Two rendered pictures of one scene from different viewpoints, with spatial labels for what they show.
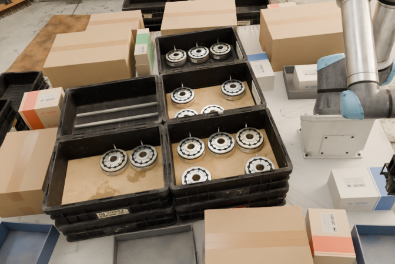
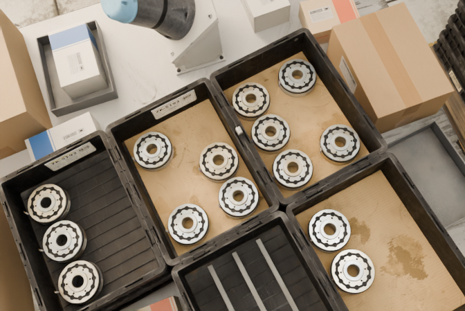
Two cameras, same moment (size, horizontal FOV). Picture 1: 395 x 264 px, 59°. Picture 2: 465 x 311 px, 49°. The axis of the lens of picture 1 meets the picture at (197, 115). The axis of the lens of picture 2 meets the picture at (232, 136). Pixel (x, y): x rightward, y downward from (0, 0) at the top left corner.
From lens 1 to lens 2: 113 cm
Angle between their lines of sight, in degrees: 53
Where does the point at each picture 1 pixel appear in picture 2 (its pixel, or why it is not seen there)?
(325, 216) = (314, 17)
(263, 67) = (71, 132)
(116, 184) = (381, 252)
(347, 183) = (268, 1)
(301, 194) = not seen: hidden behind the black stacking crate
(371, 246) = not seen: outside the picture
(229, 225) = (385, 86)
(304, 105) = (126, 75)
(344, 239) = not seen: outside the picture
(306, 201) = not seen: hidden behind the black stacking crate
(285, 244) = (382, 31)
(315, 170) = (239, 46)
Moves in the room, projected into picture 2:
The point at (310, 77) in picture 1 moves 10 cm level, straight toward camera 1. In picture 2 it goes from (89, 61) to (122, 60)
